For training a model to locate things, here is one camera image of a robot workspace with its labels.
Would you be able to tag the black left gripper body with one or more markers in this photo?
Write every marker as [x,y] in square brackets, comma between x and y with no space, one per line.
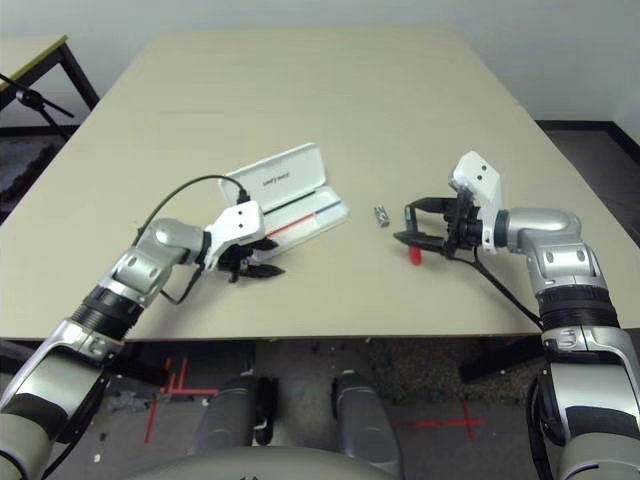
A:
[237,262]

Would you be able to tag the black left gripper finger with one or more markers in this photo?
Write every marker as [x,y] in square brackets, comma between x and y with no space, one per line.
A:
[262,272]
[266,244]

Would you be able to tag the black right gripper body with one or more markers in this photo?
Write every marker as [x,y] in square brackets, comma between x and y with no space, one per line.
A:
[462,225]

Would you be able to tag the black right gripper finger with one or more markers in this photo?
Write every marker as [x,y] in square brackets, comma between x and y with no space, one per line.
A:
[430,204]
[422,241]

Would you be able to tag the red and black marker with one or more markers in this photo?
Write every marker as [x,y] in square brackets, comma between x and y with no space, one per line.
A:
[415,257]

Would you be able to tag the white plastic pencil case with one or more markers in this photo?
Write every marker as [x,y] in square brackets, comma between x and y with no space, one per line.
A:
[300,170]

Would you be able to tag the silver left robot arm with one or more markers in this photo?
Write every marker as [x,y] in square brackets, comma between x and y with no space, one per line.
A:
[150,250]

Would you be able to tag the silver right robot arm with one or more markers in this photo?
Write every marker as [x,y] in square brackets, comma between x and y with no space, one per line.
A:
[560,260]

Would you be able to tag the grey left robot leg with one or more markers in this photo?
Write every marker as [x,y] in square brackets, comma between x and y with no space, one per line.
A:
[230,415]

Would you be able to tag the grey robot leg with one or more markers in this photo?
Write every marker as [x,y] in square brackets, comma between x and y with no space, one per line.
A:
[230,415]
[362,420]

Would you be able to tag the grey right robot leg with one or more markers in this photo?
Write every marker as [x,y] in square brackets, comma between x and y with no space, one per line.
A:
[362,420]

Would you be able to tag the grey robot torso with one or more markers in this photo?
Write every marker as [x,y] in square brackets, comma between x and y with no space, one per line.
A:
[260,465]

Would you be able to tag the dark textured floor mat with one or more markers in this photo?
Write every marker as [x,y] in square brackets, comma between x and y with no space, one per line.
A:
[25,165]

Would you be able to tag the black tripod stand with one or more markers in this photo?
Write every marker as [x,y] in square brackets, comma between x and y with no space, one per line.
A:
[32,100]

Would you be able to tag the beige side table black legs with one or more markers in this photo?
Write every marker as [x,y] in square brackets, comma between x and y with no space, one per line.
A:
[30,55]

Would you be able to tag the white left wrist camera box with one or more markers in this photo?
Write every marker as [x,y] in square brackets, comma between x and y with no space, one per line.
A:
[240,220]

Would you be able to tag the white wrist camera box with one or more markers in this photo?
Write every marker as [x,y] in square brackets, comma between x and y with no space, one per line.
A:
[240,220]
[477,175]

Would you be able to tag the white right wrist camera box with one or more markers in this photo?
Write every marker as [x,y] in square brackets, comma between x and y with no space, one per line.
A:
[477,175]

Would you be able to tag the black wall baseboard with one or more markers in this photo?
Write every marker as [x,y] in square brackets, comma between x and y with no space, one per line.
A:
[575,125]

